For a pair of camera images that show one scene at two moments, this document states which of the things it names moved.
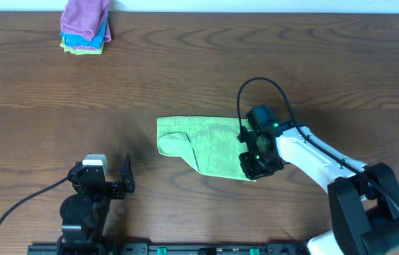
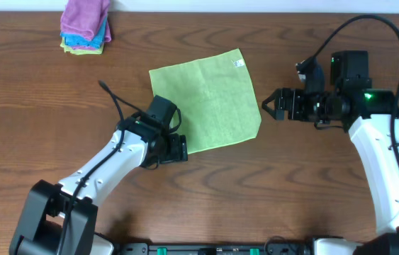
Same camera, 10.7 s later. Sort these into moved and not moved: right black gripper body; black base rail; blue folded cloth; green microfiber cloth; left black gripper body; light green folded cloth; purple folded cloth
Moved: left black gripper body; green microfiber cloth; right black gripper body
Not moved: black base rail; blue folded cloth; purple folded cloth; light green folded cloth
